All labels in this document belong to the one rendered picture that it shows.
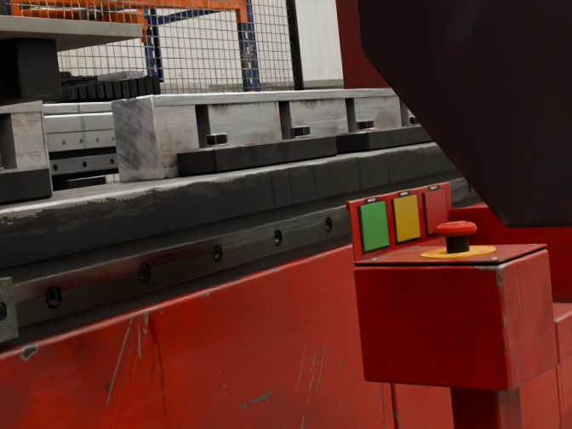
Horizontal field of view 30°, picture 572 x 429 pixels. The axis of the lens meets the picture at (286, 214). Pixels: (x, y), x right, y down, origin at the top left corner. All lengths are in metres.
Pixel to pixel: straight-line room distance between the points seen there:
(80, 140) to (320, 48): 6.46
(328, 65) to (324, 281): 6.74
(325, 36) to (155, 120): 6.82
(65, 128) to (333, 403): 0.53
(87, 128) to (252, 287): 0.48
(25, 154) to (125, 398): 0.26
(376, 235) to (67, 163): 0.56
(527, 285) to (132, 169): 0.47
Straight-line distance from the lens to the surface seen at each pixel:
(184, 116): 1.26
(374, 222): 1.07
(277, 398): 1.18
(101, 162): 1.54
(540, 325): 1.04
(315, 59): 7.85
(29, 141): 1.05
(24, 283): 0.87
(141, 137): 1.22
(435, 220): 1.17
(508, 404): 1.10
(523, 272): 1.01
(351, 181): 1.34
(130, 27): 0.78
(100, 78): 1.31
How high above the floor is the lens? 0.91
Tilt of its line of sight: 4 degrees down
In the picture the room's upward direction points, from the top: 6 degrees counter-clockwise
